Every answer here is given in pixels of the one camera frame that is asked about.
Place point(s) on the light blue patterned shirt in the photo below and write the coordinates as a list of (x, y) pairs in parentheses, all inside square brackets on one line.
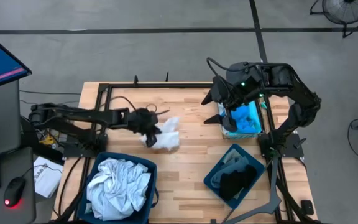
[(117, 186)]

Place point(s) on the aqua cloth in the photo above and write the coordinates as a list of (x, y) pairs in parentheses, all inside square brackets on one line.
[(256, 108)]

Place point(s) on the black cloth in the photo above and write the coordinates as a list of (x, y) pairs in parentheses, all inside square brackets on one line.
[(238, 183)]

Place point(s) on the grey-blue cloth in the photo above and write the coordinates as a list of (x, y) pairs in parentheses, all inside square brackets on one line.
[(228, 169)]

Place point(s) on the black computer mouse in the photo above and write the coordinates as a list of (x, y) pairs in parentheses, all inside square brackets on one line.
[(14, 191)]

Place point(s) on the white towel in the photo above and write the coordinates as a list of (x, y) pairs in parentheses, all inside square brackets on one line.
[(169, 137)]

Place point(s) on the white paper sheet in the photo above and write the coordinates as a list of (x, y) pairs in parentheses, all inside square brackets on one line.
[(47, 180)]

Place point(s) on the black floor fan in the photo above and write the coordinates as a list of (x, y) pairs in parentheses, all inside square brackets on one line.
[(346, 12)]

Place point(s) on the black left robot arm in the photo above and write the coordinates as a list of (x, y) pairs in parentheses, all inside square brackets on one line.
[(79, 113)]

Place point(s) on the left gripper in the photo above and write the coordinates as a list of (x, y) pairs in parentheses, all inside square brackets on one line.
[(143, 119)]

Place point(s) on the grey desk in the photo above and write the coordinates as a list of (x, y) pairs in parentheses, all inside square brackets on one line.
[(5, 109)]

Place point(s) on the teal fabric storage bin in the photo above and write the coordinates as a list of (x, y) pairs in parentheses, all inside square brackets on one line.
[(253, 161)]

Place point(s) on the black metal table frame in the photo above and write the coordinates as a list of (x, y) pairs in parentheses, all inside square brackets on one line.
[(166, 85)]

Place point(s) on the navy fabric storage bin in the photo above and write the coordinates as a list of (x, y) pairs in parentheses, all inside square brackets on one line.
[(153, 193)]

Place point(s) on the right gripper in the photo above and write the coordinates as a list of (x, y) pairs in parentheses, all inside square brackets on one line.
[(241, 84)]

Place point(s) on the black frame bracket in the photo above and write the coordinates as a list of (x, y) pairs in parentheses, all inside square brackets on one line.
[(135, 80), (167, 77)]

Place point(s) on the grey angled bracket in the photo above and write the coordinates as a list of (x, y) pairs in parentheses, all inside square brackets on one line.
[(273, 186)]

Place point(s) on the small black device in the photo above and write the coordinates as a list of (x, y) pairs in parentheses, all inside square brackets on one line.
[(307, 207)]

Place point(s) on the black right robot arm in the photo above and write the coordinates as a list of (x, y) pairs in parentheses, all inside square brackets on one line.
[(303, 109)]

